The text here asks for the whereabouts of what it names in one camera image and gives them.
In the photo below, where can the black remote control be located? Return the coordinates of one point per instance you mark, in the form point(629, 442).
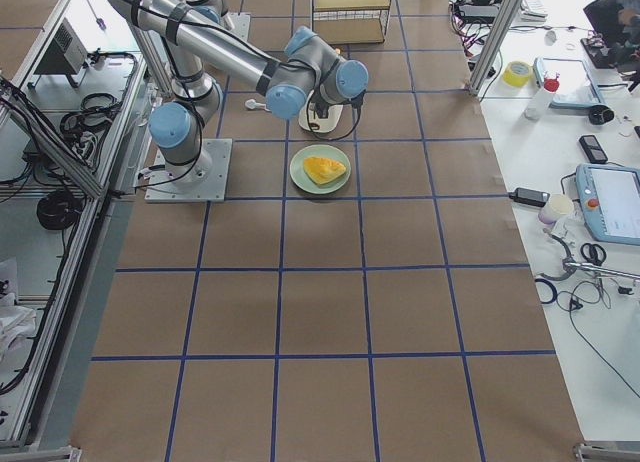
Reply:
point(592, 149)

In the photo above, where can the white bottle red cap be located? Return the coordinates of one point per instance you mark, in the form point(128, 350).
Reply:
point(540, 102)

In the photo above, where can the white toaster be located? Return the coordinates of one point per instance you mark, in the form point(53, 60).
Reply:
point(324, 126)

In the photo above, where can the yellow tape roll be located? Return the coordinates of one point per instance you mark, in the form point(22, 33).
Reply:
point(517, 73)

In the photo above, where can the blue teach pendant far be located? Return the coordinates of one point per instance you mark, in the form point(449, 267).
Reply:
point(577, 89)

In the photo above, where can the blue teach pendant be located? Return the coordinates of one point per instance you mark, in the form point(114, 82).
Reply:
point(577, 89)
point(608, 197)

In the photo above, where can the bread slice on plate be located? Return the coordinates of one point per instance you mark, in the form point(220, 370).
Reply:
point(322, 170)

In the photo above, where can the green plate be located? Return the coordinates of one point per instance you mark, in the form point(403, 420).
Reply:
point(303, 182)

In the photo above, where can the black scissors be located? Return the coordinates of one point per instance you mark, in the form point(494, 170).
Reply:
point(593, 253)

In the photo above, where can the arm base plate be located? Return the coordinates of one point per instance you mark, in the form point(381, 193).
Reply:
point(207, 181)
point(237, 24)

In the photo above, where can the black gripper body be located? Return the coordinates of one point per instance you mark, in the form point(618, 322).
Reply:
point(320, 108)

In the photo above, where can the blue teach pendant near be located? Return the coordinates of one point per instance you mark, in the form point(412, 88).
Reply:
point(608, 197)

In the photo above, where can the black power adapter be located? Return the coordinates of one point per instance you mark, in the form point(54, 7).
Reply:
point(529, 197)

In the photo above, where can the white paper cup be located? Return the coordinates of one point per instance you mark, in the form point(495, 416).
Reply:
point(556, 207)

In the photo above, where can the aluminium frame post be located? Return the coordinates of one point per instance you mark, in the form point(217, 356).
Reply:
point(497, 33)

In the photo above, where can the wire shelf with wooden boards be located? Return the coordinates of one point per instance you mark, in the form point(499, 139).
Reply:
point(341, 22)

